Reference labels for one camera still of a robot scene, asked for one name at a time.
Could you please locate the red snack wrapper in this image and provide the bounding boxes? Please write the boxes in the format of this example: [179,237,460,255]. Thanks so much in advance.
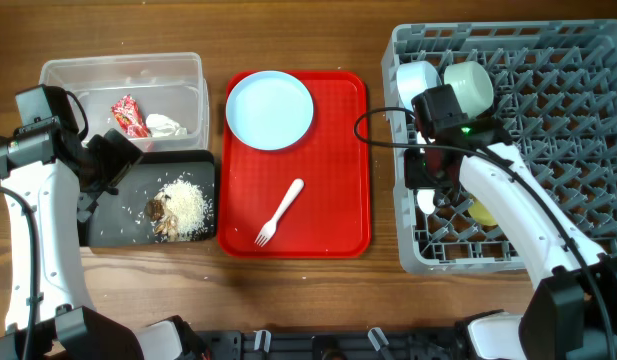
[111,94,151,138]

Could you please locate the white napkin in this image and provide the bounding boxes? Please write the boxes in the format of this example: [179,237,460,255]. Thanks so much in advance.
[145,114,187,137]

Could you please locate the yellow plastic cup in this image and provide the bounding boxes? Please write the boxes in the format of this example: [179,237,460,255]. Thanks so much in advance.
[468,196,497,227]

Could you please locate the small light blue bowl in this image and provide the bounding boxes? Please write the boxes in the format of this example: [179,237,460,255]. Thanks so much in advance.
[396,61,442,111]

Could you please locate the food scraps with rice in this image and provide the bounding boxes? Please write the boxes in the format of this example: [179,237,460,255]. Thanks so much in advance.
[95,172,215,243]

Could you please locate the green bowl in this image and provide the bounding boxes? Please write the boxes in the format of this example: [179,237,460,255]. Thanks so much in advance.
[443,61,494,118]

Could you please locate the large light blue plate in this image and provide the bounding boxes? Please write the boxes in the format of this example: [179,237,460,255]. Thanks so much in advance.
[225,70,315,151]

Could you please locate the white plastic fork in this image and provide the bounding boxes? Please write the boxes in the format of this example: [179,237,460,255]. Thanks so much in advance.
[255,178,304,247]

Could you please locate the white plastic spoon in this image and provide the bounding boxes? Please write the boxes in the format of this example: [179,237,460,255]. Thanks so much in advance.
[417,131,436,215]

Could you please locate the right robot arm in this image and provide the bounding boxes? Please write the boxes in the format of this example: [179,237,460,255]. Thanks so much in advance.
[408,85,617,359]

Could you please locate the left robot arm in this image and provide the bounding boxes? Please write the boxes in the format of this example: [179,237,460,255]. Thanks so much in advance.
[0,117,144,359]

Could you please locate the grey dishwasher rack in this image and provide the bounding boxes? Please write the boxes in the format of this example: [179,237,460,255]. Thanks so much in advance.
[381,20,617,274]

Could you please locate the black plastic tray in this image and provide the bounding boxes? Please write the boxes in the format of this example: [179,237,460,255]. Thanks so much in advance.
[78,150,218,247]

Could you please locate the clear plastic bin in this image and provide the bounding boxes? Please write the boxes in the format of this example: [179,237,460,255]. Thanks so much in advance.
[39,52,210,152]

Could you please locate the red serving tray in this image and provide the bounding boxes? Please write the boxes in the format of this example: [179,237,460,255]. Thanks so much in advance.
[217,70,372,259]

